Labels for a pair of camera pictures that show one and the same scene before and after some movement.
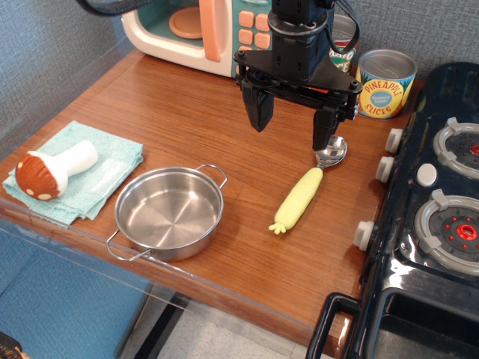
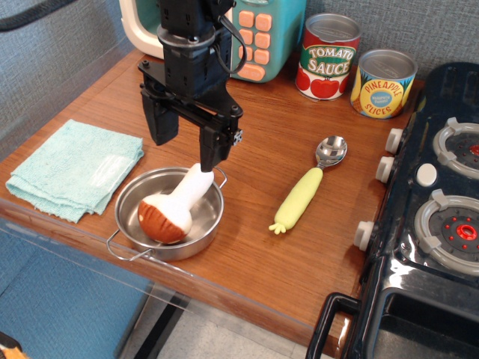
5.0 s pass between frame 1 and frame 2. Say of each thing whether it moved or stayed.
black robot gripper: moved
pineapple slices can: stayed
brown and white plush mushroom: moved
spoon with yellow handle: stayed
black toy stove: stayed
